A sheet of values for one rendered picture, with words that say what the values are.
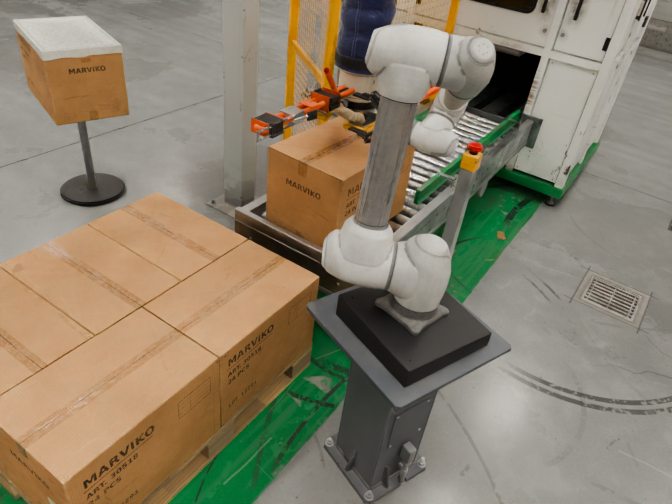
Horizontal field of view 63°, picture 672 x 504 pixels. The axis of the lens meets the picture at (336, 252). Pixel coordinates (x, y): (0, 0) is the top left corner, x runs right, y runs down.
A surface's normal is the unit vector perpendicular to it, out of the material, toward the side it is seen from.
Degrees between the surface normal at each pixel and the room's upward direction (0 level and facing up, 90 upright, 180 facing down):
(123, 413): 0
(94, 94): 90
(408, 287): 91
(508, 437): 0
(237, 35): 90
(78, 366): 0
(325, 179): 90
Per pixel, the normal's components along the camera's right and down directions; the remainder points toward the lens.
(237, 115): -0.56, 0.41
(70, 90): 0.60, 0.52
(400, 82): -0.17, 0.54
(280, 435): 0.11, -0.80
